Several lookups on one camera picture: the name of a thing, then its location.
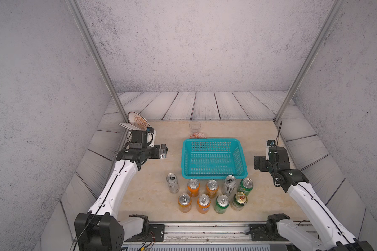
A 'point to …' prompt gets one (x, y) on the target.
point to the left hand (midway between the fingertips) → (161, 148)
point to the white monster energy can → (229, 185)
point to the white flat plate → (129, 126)
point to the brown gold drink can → (239, 201)
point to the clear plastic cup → (195, 126)
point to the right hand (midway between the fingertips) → (267, 157)
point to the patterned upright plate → (135, 120)
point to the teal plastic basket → (213, 159)
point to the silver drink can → (173, 184)
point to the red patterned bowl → (198, 135)
